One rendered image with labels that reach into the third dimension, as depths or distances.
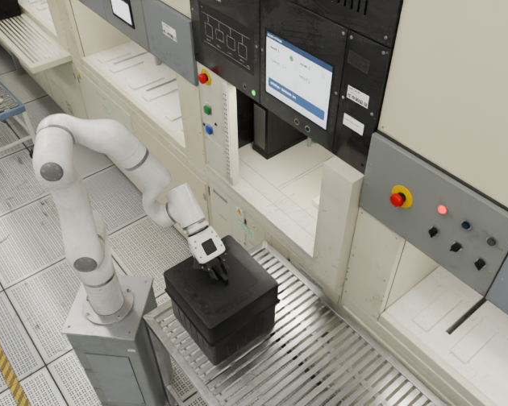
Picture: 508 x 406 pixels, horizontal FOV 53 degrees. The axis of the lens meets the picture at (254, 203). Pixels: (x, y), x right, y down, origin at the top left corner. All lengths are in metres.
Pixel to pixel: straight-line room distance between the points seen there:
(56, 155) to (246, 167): 1.12
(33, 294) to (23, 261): 0.28
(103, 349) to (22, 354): 0.97
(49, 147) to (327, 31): 0.79
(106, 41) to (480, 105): 2.62
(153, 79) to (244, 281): 1.64
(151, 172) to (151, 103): 1.36
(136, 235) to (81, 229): 1.66
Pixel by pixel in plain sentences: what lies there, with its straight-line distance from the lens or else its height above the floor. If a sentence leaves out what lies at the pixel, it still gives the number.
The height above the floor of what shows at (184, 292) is 1.01.
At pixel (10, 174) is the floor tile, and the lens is 4.03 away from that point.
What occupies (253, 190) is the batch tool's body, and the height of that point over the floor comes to 0.87.
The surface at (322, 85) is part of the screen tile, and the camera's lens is 1.50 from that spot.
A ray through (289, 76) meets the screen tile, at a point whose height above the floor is 1.57.
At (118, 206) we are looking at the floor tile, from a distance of 3.50.
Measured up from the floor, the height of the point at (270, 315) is 0.85.
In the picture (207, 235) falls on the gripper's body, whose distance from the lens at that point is 1.67.
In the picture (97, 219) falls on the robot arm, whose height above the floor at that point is 1.16.
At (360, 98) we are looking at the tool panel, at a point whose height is 1.63.
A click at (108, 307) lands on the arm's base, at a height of 0.82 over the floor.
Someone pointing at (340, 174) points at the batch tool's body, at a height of 1.40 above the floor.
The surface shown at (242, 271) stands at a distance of 1.74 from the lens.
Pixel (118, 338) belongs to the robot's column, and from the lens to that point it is 1.96.
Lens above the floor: 2.39
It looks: 45 degrees down
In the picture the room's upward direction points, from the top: 1 degrees counter-clockwise
